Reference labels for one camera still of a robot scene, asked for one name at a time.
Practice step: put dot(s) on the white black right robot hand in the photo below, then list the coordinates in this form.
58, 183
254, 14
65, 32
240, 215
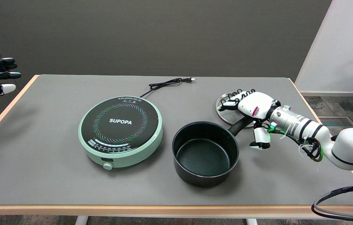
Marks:
256, 104

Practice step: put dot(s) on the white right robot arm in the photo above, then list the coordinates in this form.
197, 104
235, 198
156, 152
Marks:
348, 147

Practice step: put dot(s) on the glass lid with black knob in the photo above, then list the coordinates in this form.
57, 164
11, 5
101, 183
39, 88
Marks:
231, 116

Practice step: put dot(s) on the striped floor vent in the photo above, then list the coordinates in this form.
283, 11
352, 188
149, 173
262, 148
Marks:
335, 122

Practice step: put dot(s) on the grey table mat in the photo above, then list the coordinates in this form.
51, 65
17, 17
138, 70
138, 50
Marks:
39, 156

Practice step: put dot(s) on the white table leg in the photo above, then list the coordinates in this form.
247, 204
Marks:
252, 222
81, 220

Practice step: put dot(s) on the green round induction cooker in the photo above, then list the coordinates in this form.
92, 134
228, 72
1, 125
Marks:
120, 122

